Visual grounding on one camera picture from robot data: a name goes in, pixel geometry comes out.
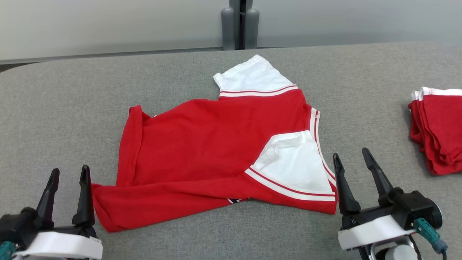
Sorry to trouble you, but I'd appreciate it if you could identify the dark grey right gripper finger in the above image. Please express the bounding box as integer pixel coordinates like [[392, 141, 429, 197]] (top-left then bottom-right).
[[332, 153, 361, 215], [362, 147, 395, 207]]

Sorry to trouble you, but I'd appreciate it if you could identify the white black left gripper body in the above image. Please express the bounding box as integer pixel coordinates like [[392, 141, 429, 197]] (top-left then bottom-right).
[[14, 224, 104, 260]]

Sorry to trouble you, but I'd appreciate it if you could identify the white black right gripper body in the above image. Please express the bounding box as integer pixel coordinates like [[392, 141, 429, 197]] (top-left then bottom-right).
[[338, 205, 416, 251]]

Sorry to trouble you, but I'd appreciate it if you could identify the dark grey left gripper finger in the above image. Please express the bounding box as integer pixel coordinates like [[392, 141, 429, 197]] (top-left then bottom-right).
[[35, 168, 60, 229], [72, 165, 96, 228]]

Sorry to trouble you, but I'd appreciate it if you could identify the red white t-shirt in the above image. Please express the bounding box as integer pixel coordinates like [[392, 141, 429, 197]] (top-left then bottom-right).
[[91, 54, 338, 233], [408, 86, 462, 176]]

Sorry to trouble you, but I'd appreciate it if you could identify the teal plug left camera cable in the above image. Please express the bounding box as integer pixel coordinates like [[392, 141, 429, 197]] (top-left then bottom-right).
[[0, 241, 16, 260]]

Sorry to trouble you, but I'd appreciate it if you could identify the teal plug camera cable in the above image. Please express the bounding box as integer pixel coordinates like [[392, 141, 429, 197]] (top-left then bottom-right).
[[0, 241, 16, 260], [413, 218, 448, 260]]

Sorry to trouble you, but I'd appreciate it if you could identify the teal plug right camera cable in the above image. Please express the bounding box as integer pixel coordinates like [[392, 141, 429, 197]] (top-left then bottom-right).
[[413, 218, 448, 260]]

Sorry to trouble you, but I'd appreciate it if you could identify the grey partition post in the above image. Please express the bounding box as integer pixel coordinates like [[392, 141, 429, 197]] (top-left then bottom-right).
[[221, 0, 239, 51], [245, 0, 260, 50]]

